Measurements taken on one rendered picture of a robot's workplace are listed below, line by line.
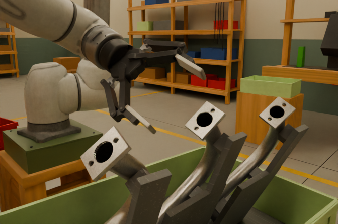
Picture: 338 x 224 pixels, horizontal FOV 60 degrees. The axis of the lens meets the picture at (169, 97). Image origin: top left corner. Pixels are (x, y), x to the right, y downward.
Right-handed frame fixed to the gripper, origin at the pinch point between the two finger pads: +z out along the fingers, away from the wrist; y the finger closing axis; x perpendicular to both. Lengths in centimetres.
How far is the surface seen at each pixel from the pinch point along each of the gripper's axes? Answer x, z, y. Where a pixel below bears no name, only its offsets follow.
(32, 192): 38, -42, -47
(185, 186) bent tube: 10.8, 8.1, -10.0
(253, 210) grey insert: 43.0, 14.3, -2.3
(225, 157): 3.8, 12.9, -2.1
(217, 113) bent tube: -2.0, 9.3, 1.6
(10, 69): 490, -871, -125
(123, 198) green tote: 28.1, -9.2, -23.3
